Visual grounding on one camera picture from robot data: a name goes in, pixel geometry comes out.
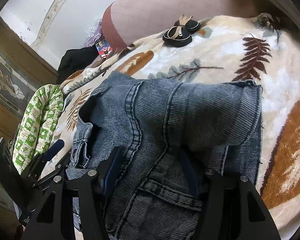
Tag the black bow hair clip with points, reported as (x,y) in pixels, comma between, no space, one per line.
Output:
(180,34)

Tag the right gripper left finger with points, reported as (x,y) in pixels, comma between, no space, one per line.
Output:
(109,171)

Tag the brown wooden door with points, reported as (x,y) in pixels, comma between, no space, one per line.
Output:
(22,72)

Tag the leaf pattern fleece blanket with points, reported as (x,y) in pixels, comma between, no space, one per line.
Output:
(224,49)

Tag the red blue snack packet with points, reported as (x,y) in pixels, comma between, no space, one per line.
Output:
(103,48)

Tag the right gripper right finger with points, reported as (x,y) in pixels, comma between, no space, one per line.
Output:
(192,179)

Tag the green white patterned blanket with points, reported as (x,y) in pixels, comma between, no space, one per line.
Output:
(38,125)

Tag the black garment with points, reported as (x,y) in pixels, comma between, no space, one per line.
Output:
(74,60)

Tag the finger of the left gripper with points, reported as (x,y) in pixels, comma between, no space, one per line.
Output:
(52,151)

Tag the blue denim pants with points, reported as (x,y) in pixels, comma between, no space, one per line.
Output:
(154,122)

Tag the clear plastic bag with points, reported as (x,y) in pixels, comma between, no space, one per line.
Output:
(94,35)

